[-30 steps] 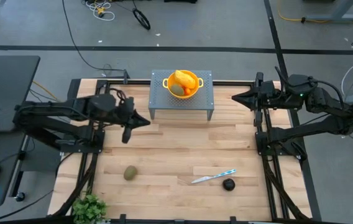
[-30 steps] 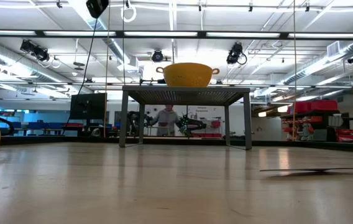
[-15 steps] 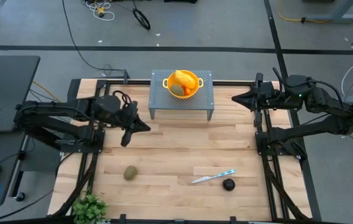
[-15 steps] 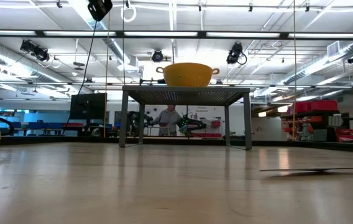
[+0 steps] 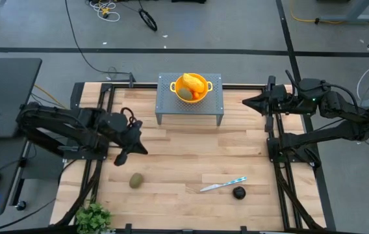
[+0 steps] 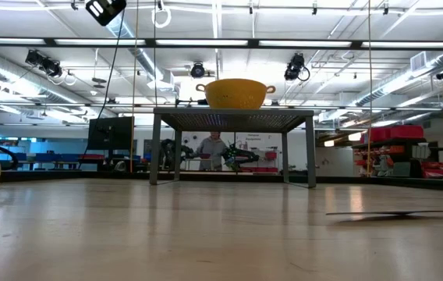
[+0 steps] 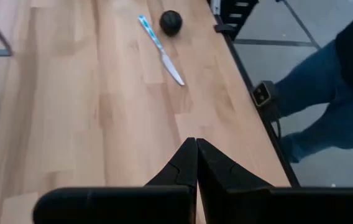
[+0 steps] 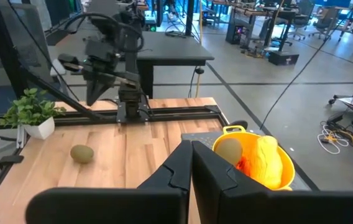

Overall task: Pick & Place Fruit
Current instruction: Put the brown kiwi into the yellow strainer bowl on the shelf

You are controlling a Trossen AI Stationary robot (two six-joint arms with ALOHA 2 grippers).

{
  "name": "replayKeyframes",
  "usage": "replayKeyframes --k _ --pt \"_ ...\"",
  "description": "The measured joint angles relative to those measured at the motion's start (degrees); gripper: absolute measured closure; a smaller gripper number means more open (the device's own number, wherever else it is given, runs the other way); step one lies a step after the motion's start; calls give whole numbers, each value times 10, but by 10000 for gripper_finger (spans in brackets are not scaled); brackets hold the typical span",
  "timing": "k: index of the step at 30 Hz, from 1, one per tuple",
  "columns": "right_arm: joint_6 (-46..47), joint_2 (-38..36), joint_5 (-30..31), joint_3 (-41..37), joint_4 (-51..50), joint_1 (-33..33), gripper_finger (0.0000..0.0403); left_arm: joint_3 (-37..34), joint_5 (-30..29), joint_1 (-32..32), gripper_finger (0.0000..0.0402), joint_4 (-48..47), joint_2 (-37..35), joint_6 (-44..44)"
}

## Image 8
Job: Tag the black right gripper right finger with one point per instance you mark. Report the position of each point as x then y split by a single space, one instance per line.
288 208

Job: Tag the black foot bracket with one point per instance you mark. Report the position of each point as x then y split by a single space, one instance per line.
10 161

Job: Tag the grey mesh office chair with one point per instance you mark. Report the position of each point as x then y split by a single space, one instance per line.
36 37

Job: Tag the brown green toy kiwi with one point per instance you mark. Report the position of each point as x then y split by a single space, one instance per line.
82 154
229 151

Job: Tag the black steel column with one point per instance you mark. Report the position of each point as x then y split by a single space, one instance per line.
189 18

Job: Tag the yellow toy corn cob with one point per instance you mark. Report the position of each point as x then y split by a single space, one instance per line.
265 161

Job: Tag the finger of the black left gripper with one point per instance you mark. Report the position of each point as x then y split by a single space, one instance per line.
93 88
103 85

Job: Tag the yellow plastic colander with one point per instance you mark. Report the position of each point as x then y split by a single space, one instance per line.
288 174

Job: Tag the black computer tower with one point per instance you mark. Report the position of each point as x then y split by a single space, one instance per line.
237 31

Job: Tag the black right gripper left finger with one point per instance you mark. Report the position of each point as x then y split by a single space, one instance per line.
117 205

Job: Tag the black floor base box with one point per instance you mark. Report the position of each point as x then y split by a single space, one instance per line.
283 58

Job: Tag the grey perforated metal stand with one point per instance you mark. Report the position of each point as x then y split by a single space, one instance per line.
201 138

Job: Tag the green plant in white pot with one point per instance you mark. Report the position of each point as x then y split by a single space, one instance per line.
30 109

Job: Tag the black standing desk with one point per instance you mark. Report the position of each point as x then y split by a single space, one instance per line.
173 46

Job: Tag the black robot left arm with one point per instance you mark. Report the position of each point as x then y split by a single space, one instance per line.
130 96

